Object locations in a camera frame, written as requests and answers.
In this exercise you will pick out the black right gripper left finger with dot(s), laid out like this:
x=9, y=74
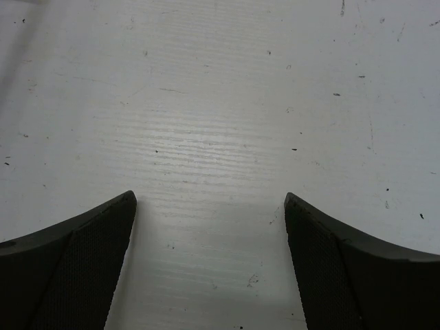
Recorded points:
x=64, y=276

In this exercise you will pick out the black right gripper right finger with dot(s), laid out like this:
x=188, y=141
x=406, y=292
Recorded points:
x=348, y=279

